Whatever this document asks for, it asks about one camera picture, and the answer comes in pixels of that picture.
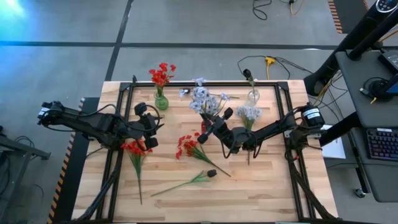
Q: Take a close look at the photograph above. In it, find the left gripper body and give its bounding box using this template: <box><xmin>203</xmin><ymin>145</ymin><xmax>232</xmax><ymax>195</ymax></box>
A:
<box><xmin>124</xmin><ymin>101</ymin><xmax>159</xmax><ymax>150</ymax></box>

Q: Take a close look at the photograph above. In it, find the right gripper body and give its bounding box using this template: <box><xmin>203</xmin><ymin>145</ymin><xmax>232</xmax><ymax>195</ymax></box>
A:
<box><xmin>197</xmin><ymin>106</ymin><xmax>249</xmax><ymax>154</ymax></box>

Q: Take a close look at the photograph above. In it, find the red flower bunch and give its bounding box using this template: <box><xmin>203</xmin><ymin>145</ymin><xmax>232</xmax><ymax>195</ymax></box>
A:
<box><xmin>175</xmin><ymin>132</ymin><xmax>232</xmax><ymax>178</ymax></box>
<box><xmin>120</xmin><ymin>139</ymin><xmax>154</xmax><ymax>205</ymax></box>
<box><xmin>147</xmin><ymin>62</ymin><xmax>177</xmax><ymax>100</ymax></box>

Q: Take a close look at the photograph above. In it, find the green stem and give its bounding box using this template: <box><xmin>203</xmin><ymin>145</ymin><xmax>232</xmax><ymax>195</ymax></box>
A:
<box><xmin>150</xmin><ymin>169</ymin><xmax>218</xmax><ymax>198</ymax></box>

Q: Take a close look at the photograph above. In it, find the green glass vase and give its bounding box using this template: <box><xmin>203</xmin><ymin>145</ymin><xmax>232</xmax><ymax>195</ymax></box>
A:
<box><xmin>153</xmin><ymin>90</ymin><xmax>170</xmax><ymax>111</ymax></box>

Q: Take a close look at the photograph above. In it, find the clear glass vase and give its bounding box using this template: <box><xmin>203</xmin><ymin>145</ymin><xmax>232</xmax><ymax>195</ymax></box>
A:
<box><xmin>245</xmin><ymin>89</ymin><xmax>261</xmax><ymax>108</ymax></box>

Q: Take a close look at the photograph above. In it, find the yellow power plug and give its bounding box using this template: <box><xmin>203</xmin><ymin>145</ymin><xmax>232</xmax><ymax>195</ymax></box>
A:
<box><xmin>264</xmin><ymin>56</ymin><xmax>277</xmax><ymax>80</ymax></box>

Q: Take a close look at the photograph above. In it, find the black mat yellow striped edge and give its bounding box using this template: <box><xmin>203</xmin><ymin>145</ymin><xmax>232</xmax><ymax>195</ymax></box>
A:
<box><xmin>46</xmin><ymin>97</ymin><xmax>101</xmax><ymax>224</ymax></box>

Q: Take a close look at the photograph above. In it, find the white paper sheet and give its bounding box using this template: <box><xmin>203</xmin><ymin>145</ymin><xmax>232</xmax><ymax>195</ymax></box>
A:
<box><xmin>320</xmin><ymin>124</ymin><xmax>346</xmax><ymax>160</ymax></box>

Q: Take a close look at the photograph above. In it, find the grey metal cart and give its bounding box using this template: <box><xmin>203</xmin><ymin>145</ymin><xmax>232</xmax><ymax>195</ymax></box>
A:
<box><xmin>0</xmin><ymin>126</ymin><xmax>51</xmax><ymax>224</ymax></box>

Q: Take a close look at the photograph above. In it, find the black tower fan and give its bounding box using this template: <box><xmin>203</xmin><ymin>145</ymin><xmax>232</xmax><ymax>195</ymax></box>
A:
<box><xmin>303</xmin><ymin>0</ymin><xmax>398</xmax><ymax>97</ymax></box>

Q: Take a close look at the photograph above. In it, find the black keyboard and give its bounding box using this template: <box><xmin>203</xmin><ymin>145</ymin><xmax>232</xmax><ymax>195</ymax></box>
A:
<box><xmin>366</xmin><ymin>128</ymin><xmax>398</xmax><ymax>162</ymax></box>

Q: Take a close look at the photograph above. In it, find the grey side desk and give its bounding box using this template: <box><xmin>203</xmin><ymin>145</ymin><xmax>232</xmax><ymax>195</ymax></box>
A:
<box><xmin>335</xmin><ymin>49</ymin><xmax>398</xmax><ymax>203</ymax></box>

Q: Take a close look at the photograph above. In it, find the black mat orange striped edge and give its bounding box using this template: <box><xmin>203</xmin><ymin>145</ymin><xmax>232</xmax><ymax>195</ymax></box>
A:
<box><xmin>328</xmin><ymin>0</ymin><xmax>369</xmax><ymax>34</ymax></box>

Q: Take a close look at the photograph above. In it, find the black pole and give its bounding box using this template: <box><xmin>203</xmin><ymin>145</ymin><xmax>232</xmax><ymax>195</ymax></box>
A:
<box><xmin>347</xmin><ymin>17</ymin><xmax>398</xmax><ymax>62</ymax></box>

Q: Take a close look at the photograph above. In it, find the laptop computer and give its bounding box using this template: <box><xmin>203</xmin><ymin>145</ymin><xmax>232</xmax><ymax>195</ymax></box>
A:
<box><xmin>377</xmin><ymin>49</ymin><xmax>398</xmax><ymax>96</ymax></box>

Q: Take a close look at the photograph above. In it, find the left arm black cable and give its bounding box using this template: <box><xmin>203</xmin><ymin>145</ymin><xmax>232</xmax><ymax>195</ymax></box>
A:
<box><xmin>144</xmin><ymin>103</ymin><xmax>162</xmax><ymax>126</ymax></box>

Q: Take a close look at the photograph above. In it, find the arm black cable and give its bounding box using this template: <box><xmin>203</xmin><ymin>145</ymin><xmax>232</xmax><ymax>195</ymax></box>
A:
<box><xmin>144</xmin><ymin>103</ymin><xmax>162</xmax><ymax>126</ymax></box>
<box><xmin>220</xmin><ymin>136</ymin><xmax>259</xmax><ymax>160</ymax></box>

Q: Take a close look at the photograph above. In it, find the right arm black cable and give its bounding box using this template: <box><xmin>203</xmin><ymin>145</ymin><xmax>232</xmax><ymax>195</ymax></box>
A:
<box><xmin>220</xmin><ymin>136</ymin><xmax>259</xmax><ymax>160</ymax></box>

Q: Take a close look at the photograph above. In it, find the black aluminium table frame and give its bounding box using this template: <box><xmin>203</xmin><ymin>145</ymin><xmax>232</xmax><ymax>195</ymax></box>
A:
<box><xmin>76</xmin><ymin>74</ymin><xmax>338</xmax><ymax>224</ymax></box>

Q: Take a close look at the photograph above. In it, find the black floor cable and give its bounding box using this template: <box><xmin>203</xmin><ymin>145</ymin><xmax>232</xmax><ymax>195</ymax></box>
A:
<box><xmin>237</xmin><ymin>55</ymin><xmax>313</xmax><ymax>81</ymax></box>
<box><xmin>251</xmin><ymin>0</ymin><xmax>273</xmax><ymax>21</ymax></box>

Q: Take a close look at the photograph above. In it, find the yellow floor cable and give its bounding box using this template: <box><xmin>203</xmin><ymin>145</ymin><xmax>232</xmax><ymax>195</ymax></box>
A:
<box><xmin>289</xmin><ymin>0</ymin><xmax>306</xmax><ymax>16</ymax></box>

